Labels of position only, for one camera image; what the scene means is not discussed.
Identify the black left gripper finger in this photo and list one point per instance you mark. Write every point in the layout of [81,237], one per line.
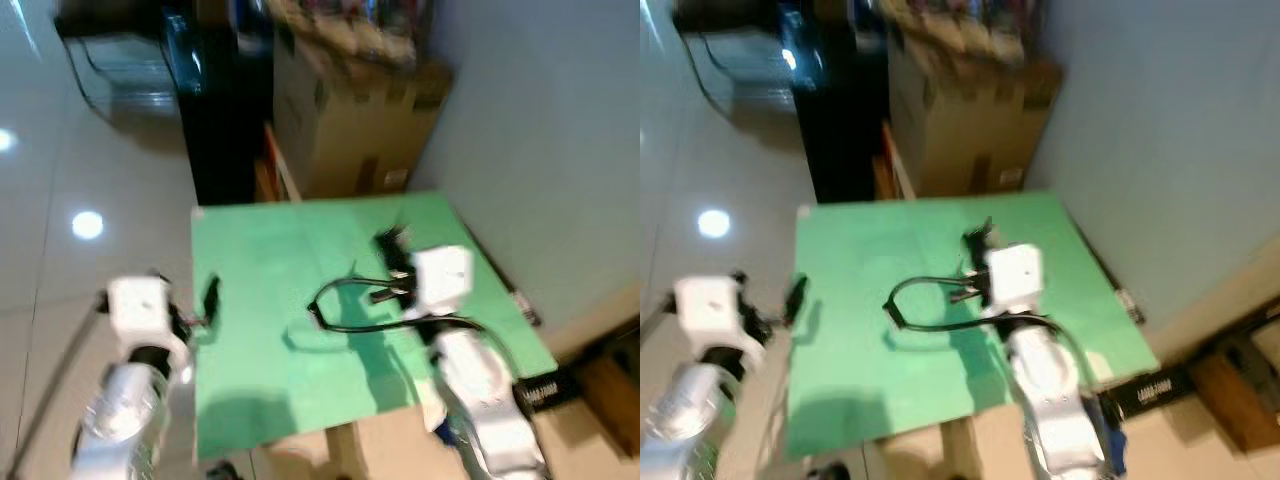
[211,295]
[797,297]

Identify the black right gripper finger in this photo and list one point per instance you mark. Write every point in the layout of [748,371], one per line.
[978,240]
[390,243]

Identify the green table mat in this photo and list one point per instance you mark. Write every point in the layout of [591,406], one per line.
[870,350]
[270,350]

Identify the orange and white board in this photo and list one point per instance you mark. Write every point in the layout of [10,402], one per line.
[888,165]
[275,165]

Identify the large cardboard box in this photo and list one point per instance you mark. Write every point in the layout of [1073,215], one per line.
[350,120]
[965,120]

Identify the white grey tag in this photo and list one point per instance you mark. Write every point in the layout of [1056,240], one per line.
[525,308]
[1130,305]

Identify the black cabinet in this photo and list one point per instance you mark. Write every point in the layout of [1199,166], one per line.
[220,120]
[835,120]

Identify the brown wooden stand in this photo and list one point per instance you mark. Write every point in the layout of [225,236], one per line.
[610,400]
[1235,400]

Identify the black box with white print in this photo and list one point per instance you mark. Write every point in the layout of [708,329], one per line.
[1160,392]
[548,388]

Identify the pile of colourful packages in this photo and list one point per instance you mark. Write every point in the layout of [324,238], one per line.
[960,25]
[350,25]

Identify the glass side table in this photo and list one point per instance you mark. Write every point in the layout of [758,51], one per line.
[120,65]
[735,60]

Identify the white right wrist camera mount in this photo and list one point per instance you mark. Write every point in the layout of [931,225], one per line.
[1013,275]
[443,278]

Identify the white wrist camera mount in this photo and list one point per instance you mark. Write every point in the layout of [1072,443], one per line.
[710,308]
[443,278]
[1013,275]
[140,305]

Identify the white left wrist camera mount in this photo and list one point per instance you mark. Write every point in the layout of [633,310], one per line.
[710,308]
[140,305]

